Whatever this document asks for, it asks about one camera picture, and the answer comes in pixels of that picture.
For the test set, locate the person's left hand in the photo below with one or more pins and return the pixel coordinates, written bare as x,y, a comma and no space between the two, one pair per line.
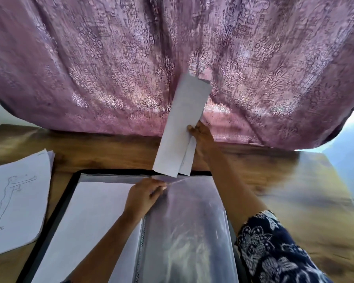
143,197

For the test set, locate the person's right hand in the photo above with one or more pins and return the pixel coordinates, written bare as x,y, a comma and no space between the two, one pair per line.
202,138

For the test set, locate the stack of table-printed sheets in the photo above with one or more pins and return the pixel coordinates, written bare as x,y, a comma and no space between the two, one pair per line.
180,126

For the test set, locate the stack of printed papers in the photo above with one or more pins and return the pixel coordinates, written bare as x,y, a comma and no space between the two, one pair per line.
88,232

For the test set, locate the black folder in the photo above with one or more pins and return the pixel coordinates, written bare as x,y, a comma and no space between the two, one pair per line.
41,244

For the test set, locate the body figure paper stack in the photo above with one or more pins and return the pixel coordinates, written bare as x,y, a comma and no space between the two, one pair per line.
15,203

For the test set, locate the person's right forearm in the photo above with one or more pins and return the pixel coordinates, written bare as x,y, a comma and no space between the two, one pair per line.
233,182

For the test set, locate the person's left forearm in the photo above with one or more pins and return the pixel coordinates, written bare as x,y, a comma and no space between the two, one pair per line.
106,250

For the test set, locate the pink patterned curtain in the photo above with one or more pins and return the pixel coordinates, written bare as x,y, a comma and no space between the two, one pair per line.
177,61

